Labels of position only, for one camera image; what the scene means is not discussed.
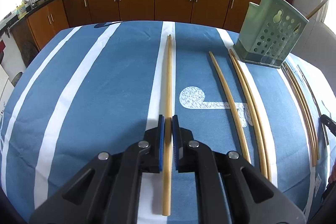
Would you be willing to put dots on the yellow dish soap bottle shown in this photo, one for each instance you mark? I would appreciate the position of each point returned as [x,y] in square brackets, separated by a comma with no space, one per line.
[21,11]

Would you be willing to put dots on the person's right hand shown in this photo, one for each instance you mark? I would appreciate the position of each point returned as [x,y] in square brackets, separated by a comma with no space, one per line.
[332,174]

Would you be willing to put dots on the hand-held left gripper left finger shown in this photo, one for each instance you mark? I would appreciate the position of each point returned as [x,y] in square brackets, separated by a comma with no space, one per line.
[161,140]

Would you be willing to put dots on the blue white striped tablecloth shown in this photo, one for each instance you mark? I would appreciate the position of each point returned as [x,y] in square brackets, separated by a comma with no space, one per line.
[78,108]

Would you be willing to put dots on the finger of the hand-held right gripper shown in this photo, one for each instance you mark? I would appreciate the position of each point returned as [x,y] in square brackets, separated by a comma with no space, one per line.
[329,123]

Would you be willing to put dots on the wooden base cabinets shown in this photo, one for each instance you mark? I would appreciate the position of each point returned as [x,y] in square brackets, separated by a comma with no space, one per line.
[136,1]

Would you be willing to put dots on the green perforated chopstick holder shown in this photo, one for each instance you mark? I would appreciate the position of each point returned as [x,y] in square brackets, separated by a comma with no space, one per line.
[265,27]

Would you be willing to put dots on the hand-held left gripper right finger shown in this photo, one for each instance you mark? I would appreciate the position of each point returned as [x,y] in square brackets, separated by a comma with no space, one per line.
[175,140]

